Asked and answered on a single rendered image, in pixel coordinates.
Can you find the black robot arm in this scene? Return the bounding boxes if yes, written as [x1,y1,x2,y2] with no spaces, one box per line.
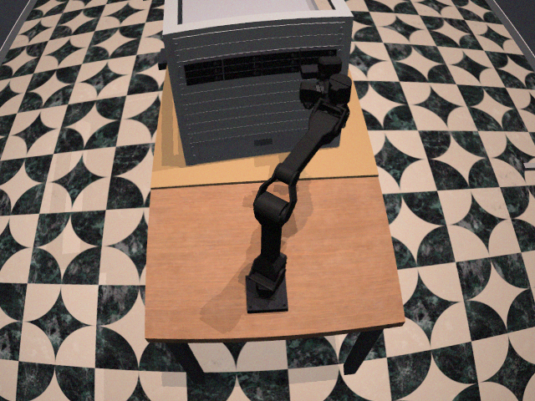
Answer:
[247,74,352,300]

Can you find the light wooden board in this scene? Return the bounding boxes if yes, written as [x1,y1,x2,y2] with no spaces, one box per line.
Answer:
[150,66,379,190]

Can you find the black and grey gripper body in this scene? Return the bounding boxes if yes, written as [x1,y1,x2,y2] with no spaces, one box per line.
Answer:
[318,57,342,99]

